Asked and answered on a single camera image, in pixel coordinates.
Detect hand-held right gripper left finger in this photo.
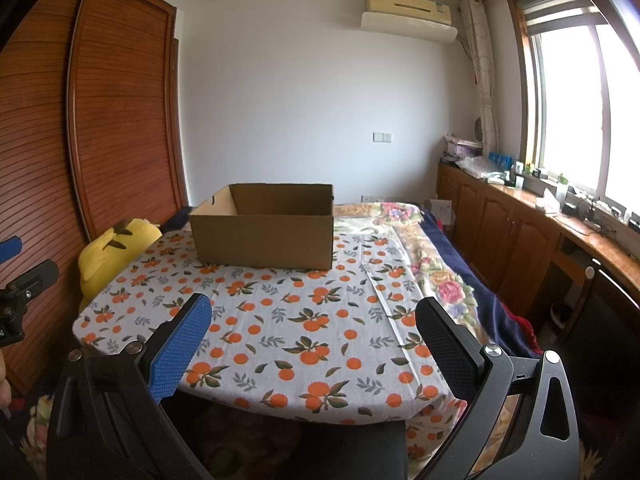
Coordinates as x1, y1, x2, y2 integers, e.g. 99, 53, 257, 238
46, 292, 213, 480

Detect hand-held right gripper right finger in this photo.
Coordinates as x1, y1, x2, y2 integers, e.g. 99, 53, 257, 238
415, 296, 581, 480

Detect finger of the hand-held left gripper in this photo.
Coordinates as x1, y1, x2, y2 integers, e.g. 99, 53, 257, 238
0, 236, 22, 264
0, 260, 59, 306

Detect brown cardboard box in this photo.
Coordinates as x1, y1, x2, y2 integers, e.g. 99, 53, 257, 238
188, 183, 335, 271

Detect person's left hand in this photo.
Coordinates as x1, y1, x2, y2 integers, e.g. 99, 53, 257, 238
0, 349, 12, 407

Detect floral blanket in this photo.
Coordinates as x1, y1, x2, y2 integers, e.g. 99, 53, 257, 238
332, 201, 541, 361

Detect yellow plush toy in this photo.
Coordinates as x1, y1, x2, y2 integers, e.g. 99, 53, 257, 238
77, 217, 163, 311

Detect orange fruit print tablecloth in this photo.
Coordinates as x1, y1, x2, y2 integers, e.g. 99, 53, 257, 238
72, 217, 471, 461

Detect white waste bin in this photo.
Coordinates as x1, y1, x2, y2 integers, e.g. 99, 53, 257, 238
550, 302, 576, 341

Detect wooden cabinet counter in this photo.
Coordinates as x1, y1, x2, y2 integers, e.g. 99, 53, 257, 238
436, 160, 640, 341

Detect white paper bag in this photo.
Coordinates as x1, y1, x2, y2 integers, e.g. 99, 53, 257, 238
427, 199, 457, 228

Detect brown wooden slatted wardrobe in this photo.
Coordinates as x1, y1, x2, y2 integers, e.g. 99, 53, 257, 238
0, 0, 193, 398

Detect black chair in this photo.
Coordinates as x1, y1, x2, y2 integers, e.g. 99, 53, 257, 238
570, 257, 640, 411

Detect clear plastic bag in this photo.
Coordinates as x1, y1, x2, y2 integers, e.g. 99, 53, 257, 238
457, 156, 506, 181

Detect stack of small boxes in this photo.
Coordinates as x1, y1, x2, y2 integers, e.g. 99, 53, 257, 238
442, 134, 483, 161

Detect wooden framed window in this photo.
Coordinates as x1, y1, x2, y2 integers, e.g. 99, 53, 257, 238
507, 0, 640, 236

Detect cream patterned curtain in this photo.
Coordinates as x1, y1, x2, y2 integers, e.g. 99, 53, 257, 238
460, 0, 501, 158

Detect white wall air conditioner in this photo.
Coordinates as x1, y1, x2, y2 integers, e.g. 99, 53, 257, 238
360, 0, 459, 41

